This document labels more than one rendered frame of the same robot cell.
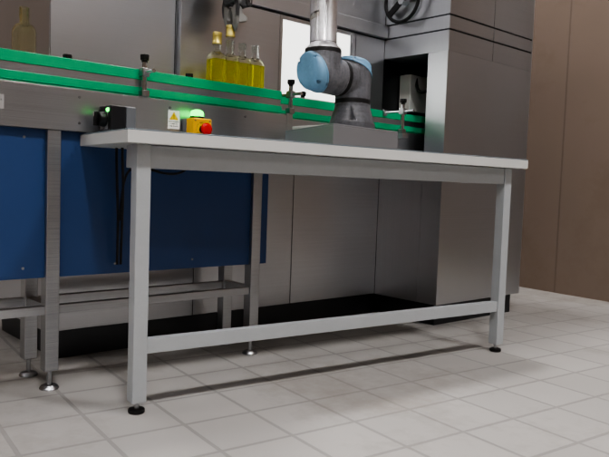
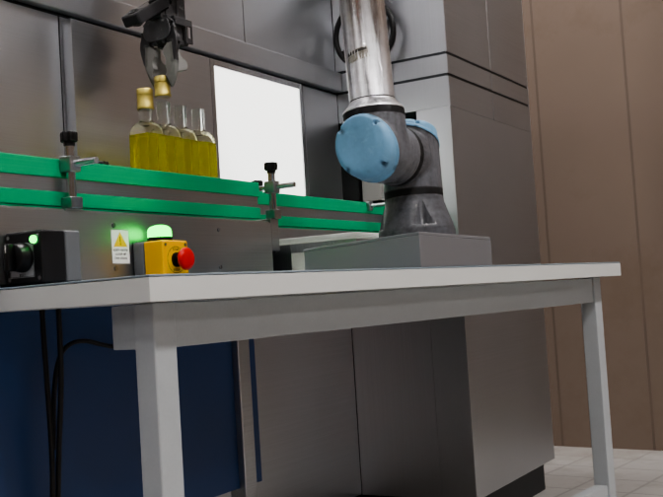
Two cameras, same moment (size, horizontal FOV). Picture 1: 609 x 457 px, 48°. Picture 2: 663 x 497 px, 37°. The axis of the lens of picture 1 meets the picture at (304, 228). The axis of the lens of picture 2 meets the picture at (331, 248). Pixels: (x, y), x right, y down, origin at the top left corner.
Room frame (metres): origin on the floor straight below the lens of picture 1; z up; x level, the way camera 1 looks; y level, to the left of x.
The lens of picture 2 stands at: (0.45, 0.60, 0.71)
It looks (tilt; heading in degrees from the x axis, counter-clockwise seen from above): 3 degrees up; 343
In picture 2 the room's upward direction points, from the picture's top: 4 degrees counter-clockwise
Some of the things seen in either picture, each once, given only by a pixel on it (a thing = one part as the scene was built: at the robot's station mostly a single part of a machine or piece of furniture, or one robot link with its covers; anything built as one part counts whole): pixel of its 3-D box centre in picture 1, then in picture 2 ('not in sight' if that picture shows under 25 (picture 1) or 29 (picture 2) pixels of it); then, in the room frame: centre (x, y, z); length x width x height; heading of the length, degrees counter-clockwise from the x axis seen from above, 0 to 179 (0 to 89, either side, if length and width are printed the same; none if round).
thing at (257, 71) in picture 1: (254, 87); (201, 178); (2.61, 0.21, 0.99); 0.06 x 0.06 x 0.21; 41
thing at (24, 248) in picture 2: (99, 118); (14, 257); (1.99, 0.61, 0.79); 0.04 x 0.03 x 0.04; 42
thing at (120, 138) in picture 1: (248, 156); (184, 295); (2.78, 0.24, 0.73); 1.58 x 1.52 x 0.04; 125
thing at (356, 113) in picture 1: (352, 115); (415, 216); (2.24, -0.14, 0.85); 0.15 x 0.15 x 0.10
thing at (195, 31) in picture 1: (273, 55); (203, 125); (2.84, 0.15, 1.15); 0.90 x 0.03 x 0.34; 132
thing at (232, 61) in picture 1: (228, 82); (167, 175); (2.53, 0.30, 0.99); 0.06 x 0.06 x 0.21; 43
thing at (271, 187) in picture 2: (286, 97); (262, 191); (2.56, 0.08, 0.95); 0.17 x 0.03 x 0.12; 42
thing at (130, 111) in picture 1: (117, 121); (42, 258); (2.03, 0.57, 0.79); 0.08 x 0.08 x 0.08; 42
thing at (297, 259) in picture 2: not in sight; (322, 260); (2.58, -0.05, 0.79); 0.27 x 0.17 x 0.08; 42
